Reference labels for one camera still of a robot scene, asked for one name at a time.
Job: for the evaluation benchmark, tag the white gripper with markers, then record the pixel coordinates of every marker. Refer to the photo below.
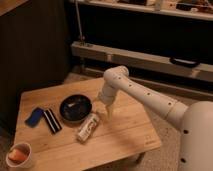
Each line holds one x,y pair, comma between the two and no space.
107,95

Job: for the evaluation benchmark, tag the white labelled plastic bottle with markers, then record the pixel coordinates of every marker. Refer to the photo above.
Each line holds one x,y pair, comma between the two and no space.
87,127

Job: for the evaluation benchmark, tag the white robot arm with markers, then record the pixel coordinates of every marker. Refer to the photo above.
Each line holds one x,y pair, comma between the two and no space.
194,122

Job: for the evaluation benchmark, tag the black round bowl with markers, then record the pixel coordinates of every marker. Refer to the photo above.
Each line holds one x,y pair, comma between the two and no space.
75,108

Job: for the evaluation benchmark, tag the wooden low table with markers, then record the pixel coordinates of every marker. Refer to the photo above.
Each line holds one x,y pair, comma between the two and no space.
128,132

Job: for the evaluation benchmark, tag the black white striped box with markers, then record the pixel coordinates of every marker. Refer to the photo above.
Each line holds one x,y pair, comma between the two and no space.
52,121

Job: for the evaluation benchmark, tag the blue sponge block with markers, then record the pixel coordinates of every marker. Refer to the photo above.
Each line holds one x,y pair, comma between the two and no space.
34,117

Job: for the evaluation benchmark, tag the orange object in cup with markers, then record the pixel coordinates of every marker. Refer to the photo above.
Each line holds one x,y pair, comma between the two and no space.
17,156

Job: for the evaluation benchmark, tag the vertical metal pole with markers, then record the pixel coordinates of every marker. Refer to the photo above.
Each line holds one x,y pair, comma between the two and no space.
81,37

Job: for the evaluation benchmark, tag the upper white shelf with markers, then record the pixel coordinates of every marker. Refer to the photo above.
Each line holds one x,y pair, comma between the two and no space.
145,9

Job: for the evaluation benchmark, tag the grey metal shelf rail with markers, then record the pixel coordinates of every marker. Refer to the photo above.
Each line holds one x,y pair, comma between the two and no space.
140,60

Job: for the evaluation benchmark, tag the black handle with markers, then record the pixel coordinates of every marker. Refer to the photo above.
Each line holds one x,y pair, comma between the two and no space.
187,64

